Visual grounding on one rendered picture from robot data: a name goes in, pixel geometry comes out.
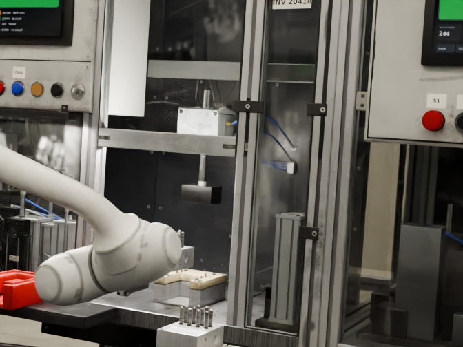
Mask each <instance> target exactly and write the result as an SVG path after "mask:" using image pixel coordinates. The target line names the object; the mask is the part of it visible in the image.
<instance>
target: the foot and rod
mask: <svg viewBox="0 0 463 347"><path fill-rule="evenodd" d="M207 158H208V155H202V154H200V164H199V177H198V184H184V185H182V190H181V202H190V203H197V204H210V205H211V204H221V198H222V186H214V185H206V180H207Z"/></svg>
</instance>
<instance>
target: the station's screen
mask: <svg viewBox="0 0 463 347"><path fill-rule="evenodd" d="M431 55H460V56H463V0H435V7H434V17H433V35H432V45H431Z"/></svg>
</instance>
